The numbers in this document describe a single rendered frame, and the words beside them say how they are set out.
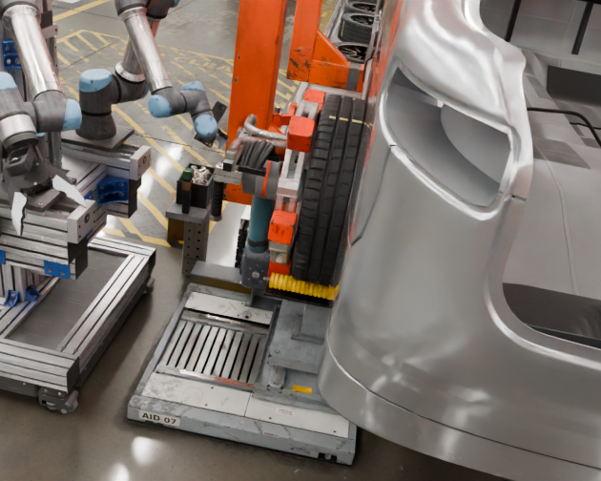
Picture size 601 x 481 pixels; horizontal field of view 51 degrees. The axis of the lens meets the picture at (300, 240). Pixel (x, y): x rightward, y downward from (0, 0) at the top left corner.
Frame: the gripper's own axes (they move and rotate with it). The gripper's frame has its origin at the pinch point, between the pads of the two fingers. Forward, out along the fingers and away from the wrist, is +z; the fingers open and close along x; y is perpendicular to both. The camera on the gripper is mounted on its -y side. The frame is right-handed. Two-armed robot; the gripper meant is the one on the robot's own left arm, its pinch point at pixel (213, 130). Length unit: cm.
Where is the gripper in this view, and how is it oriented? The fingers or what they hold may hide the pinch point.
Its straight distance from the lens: 254.4
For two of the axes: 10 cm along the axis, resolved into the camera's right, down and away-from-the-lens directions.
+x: 8.6, 5.0, 1.2
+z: -0.9, -0.8, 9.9
